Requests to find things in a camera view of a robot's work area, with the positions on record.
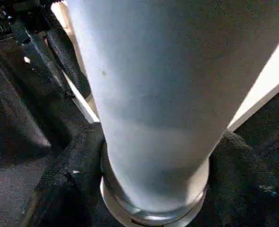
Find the white plastic table top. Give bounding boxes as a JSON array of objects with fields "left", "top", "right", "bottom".
[{"left": 51, "top": 0, "right": 279, "bottom": 227}]

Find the white plastic table leg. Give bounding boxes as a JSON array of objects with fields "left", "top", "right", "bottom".
[{"left": 66, "top": 0, "right": 279, "bottom": 214}]

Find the black mat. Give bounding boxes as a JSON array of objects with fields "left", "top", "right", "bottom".
[{"left": 0, "top": 0, "right": 279, "bottom": 227}]

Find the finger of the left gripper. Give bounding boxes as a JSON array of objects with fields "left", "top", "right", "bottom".
[{"left": 47, "top": 28, "right": 92, "bottom": 99}]

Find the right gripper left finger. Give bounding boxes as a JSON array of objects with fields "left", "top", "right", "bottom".
[{"left": 21, "top": 124, "right": 111, "bottom": 227}]

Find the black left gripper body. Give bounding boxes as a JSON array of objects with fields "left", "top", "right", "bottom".
[{"left": 0, "top": 0, "right": 55, "bottom": 43}]

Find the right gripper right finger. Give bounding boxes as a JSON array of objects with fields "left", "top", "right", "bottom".
[{"left": 191, "top": 130, "right": 279, "bottom": 227}]

